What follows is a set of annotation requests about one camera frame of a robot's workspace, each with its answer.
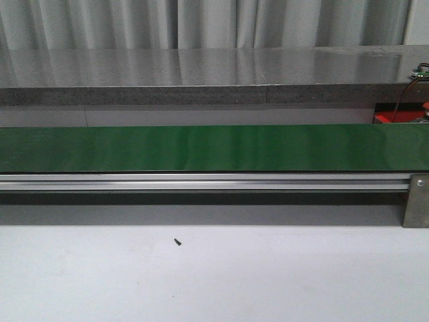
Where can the grey stone counter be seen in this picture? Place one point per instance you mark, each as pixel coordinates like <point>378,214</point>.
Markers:
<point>364,74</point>

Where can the red plastic tray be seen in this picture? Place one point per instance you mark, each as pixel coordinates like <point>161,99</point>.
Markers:
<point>406,113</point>

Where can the green conveyor belt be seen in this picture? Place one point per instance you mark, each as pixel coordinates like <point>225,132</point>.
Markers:
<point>216,148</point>

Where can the small green circuit board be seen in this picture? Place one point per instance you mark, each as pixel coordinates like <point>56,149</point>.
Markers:
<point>421,72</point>

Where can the grey white curtain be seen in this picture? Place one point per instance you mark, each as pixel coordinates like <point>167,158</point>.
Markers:
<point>200,24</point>

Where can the aluminium conveyor side rail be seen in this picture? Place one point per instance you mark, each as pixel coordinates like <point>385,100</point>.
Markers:
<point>372,181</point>

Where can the metal conveyor support bracket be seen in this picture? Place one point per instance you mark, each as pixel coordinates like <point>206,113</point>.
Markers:
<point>417,213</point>

